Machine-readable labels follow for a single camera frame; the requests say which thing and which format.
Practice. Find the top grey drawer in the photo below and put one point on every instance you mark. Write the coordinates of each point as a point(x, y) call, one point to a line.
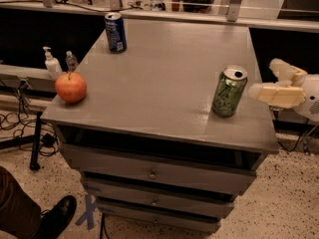
point(157, 170)

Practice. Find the grey drawer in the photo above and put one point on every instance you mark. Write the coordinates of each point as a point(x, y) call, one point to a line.
point(159, 216)
point(157, 170)
point(161, 199)

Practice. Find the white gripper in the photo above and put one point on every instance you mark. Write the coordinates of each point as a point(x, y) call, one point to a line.
point(311, 95)

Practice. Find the middle grey drawer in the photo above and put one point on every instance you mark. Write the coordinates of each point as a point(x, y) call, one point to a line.
point(161, 199)

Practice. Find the black leather shoe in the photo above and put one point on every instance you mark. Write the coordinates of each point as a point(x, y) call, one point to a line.
point(55, 221)

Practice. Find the green soda can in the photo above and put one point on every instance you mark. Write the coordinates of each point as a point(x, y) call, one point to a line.
point(231, 84)

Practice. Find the small clear plastic bottle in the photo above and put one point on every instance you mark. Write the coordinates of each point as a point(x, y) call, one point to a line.
point(71, 61)

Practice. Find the white pump sanitizer bottle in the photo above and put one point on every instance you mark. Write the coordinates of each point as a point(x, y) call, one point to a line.
point(52, 64)

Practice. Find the grey drawer cabinet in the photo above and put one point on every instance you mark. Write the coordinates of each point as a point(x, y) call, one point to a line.
point(155, 98)

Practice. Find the bottom grey drawer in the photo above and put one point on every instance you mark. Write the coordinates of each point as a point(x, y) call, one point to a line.
point(159, 216)

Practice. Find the brown trouser leg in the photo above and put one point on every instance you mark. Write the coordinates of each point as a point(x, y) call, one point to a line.
point(20, 216)

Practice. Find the blue soda can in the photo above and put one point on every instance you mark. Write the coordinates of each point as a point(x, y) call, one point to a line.
point(115, 30)

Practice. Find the red apple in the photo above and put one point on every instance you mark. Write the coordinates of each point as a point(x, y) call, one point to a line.
point(71, 87)

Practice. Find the black stand leg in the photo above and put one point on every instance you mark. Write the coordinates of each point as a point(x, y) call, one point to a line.
point(34, 139)

